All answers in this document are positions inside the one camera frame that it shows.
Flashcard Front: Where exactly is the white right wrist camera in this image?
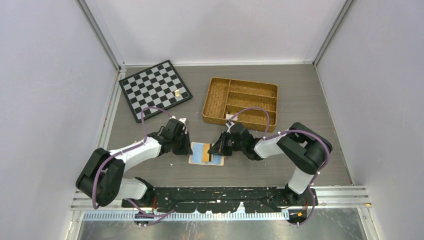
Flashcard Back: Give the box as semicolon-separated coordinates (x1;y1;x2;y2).
225;113;235;124

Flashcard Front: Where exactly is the black white chessboard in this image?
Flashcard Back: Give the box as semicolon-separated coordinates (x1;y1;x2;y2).
118;60;193;123

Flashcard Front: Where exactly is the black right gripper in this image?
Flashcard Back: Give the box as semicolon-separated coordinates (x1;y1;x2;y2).
208;131;246;157

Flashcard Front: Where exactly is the beige leather card holder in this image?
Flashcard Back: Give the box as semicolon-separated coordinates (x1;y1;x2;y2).
188;142;225;166

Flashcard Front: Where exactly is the gold card black stripe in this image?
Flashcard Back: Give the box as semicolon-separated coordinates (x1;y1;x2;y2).
201;143;213;164

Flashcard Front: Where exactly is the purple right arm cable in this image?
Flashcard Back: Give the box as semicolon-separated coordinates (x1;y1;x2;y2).
226;106;332;228

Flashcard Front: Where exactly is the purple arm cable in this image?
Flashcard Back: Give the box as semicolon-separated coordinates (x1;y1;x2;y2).
91;106;187;227
226;106;332;228

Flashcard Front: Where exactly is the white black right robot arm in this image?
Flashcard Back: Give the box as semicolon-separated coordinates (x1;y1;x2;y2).
208;122;333;205

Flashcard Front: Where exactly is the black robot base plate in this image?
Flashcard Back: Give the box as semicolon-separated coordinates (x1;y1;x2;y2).
121;186;318;214

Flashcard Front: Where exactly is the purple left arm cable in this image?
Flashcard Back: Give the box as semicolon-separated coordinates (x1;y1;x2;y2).
91;106;187;227

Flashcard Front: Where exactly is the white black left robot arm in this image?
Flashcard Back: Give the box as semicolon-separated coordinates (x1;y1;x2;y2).
75;117;192;209

